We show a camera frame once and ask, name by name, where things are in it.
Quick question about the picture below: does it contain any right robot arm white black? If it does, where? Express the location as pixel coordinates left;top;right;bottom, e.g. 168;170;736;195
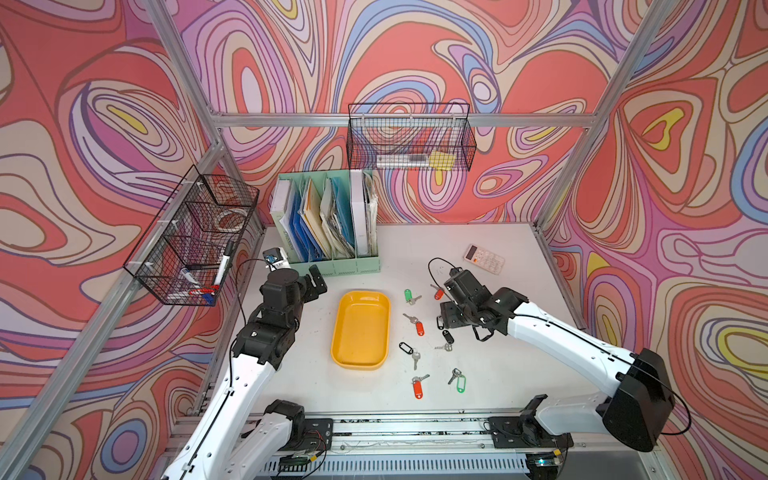
440;267;676;452

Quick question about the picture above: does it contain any pink calculator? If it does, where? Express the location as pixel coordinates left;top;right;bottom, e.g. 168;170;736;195
463;244;505;275

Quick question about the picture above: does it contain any black wire basket left wall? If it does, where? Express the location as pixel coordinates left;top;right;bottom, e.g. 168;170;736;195
123;166;260;307

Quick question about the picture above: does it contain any yellow plastic storage box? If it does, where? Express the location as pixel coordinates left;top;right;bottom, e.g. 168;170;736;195
331;290;391;371

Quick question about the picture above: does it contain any white binder in rack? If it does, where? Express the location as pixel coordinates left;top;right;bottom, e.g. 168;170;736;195
350;170;369;257

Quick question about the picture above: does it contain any black white marker pen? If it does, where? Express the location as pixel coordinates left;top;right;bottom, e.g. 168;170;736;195
213;240;236;288

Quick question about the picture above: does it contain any black wire basket back wall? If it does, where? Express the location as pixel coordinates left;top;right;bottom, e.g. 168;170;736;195
347;100;477;171

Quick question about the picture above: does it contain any yellow sticky note pad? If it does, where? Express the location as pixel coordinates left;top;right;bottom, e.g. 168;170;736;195
428;150;457;171

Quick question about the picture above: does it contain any green file organizer rack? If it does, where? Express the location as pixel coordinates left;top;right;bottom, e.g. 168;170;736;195
270;170;381;276

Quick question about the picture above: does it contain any black wire basket wall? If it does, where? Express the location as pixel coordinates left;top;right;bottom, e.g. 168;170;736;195
347;100;477;171
123;166;260;307

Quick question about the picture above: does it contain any key with black white tag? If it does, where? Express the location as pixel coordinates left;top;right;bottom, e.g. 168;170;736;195
398;341;421;371

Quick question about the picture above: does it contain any key with green white tag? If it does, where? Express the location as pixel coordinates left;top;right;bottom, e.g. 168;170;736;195
447;368;467;394

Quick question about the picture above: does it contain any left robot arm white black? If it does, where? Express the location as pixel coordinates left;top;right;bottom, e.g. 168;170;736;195
162;266;327;479

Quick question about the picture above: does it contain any key with red tag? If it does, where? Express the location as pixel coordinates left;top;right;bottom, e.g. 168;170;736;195
431;284;445;300
403;314;425;337
411;374;430;400

